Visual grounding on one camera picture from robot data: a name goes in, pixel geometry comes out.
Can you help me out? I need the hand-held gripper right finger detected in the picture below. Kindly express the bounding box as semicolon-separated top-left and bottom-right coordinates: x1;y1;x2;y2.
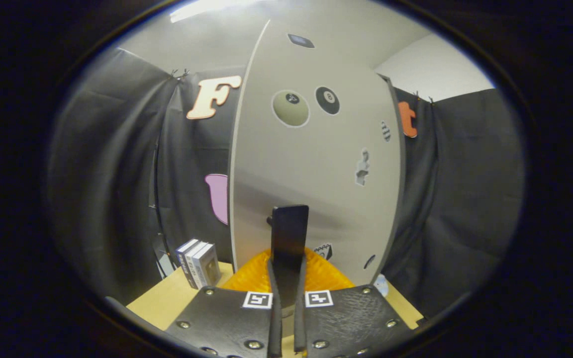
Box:
294;248;414;358

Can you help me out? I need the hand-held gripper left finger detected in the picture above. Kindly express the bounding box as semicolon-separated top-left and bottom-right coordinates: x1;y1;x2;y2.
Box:
165;249;283;358

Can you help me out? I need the black door handle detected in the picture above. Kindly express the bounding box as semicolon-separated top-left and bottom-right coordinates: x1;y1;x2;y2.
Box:
267;204;310;309

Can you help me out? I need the black backdrop cloth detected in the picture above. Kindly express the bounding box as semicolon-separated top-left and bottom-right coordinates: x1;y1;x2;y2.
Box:
47;47;526;319

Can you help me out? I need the white cabinet door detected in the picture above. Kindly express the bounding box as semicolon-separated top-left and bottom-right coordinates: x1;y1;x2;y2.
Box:
228;19;401;289

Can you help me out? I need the grey cabinet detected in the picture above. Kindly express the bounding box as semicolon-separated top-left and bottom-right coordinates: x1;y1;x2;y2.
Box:
379;75;407;284

